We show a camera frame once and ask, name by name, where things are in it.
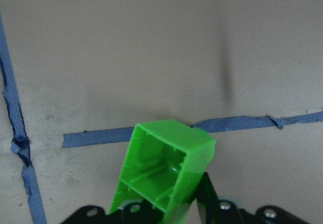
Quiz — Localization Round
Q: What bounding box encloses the green toy block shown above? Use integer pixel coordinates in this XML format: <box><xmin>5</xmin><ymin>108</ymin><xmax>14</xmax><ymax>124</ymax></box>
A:
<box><xmin>110</xmin><ymin>120</ymin><xmax>216</xmax><ymax>223</ymax></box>

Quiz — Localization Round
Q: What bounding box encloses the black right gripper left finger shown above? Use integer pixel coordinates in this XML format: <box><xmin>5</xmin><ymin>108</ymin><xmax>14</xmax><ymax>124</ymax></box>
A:
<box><xmin>62</xmin><ymin>205</ymin><xmax>162</xmax><ymax>223</ymax></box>

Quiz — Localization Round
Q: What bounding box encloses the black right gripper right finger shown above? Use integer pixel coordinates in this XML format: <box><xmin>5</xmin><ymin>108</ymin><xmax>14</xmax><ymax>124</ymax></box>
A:
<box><xmin>195</xmin><ymin>172</ymin><xmax>242</xmax><ymax>224</ymax></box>

